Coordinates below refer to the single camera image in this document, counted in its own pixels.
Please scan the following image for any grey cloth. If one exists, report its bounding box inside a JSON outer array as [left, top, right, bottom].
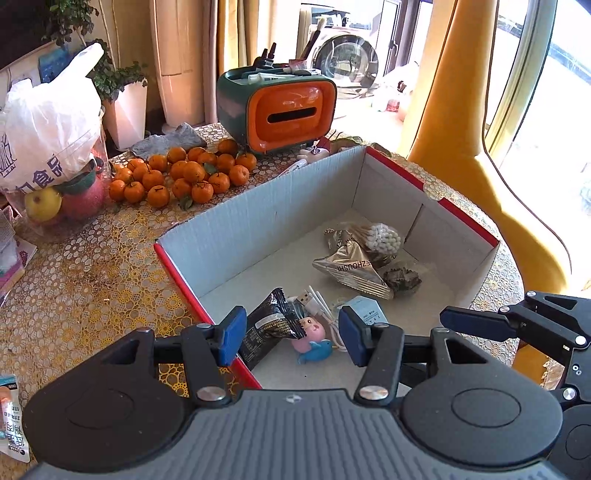
[[129, 123, 207, 160]]

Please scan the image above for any lip balm blister pack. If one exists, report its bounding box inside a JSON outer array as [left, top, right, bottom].
[[0, 375, 30, 463]]

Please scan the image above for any potted green plant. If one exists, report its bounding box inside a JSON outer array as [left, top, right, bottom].
[[46, 1, 148, 151]]

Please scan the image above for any green patterned cloth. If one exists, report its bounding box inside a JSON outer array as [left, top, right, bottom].
[[317, 131, 393, 158]]

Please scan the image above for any blue white small box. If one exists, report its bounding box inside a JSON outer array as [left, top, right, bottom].
[[337, 295, 388, 325]]

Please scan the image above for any white usb cable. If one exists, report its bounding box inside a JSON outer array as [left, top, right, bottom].
[[287, 284, 348, 351]]

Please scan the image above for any pink pig toy figure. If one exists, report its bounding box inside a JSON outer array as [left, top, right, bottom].
[[290, 317, 332, 365]]

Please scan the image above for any silver foil snack bag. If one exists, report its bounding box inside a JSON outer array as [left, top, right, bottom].
[[312, 228, 394, 300]]

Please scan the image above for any yellow apple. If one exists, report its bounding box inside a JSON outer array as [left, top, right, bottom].
[[24, 187, 62, 223]]

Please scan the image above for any red apple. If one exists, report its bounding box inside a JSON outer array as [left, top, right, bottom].
[[61, 177, 105, 221]]

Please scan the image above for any dark tea packet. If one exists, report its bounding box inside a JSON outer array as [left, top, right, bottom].
[[382, 262, 422, 296]]

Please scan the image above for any pile of mandarins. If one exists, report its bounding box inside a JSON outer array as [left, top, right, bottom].
[[108, 138, 257, 210]]

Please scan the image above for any red cardboard box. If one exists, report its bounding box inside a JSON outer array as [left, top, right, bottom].
[[153, 145, 501, 391]]

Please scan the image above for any orange giraffe-shaped chair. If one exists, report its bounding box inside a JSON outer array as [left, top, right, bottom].
[[396, 0, 571, 386]]

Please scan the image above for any bag of white balls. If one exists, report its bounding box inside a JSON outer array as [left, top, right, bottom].
[[363, 223, 403, 256]]

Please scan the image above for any orange green tissue box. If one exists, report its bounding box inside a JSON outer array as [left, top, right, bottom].
[[216, 67, 338, 154]]

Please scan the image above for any black snack packet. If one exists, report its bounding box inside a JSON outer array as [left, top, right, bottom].
[[238, 287, 305, 370]]

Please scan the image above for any white plastic bag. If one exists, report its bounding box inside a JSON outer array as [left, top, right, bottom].
[[1, 43, 104, 194]]

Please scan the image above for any white front-load washing machine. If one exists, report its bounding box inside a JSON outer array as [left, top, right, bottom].
[[297, 1, 405, 89]]

